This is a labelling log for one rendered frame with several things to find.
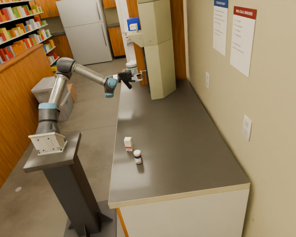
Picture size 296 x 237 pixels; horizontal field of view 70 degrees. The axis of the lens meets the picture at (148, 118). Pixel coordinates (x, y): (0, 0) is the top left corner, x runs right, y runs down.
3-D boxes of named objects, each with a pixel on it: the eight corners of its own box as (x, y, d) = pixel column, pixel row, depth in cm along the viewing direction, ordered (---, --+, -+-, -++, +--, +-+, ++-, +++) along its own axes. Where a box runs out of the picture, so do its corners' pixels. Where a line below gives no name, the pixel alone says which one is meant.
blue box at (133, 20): (139, 27, 188) (138, 16, 183) (140, 29, 179) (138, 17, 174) (128, 29, 188) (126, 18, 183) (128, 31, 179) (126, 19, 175)
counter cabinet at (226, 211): (179, 121, 326) (175, 63, 279) (235, 272, 152) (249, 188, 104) (136, 127, 327) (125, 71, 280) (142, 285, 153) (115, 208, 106)
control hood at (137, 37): (142, 38, 194) (140, 27, 189) (144, 47, 167) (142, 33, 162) (129, 40, 195) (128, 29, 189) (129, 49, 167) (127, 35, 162)
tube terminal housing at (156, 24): (173, 82, 219) (166, -4, 178) (179, 95, 191) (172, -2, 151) (149, 85, 219) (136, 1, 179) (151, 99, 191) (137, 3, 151)
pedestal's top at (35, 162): (25, 173, 137) (22, 168, 135) (40, 143, 164) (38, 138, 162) (74, 163, 138) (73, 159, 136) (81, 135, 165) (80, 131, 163)
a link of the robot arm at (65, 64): (60, 48, 159) (120, 77, 169) (60, 56, 169) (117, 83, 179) (52, 60, 154) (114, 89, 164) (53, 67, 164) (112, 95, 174)
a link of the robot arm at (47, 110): (37, 119, 138) (37, 99, 142) (39, 124, 150) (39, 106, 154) (57, 118, 143) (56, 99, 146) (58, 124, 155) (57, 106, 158)
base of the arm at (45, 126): (31, 134, 135) (31, 120, 138) (41, 138, 150) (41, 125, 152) (55, 131, 137) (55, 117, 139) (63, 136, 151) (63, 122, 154)
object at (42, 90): (71, 90, 407) (65, 74, 389) (62, 105, 355) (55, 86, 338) (50, 93, 407) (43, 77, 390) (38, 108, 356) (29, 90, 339)
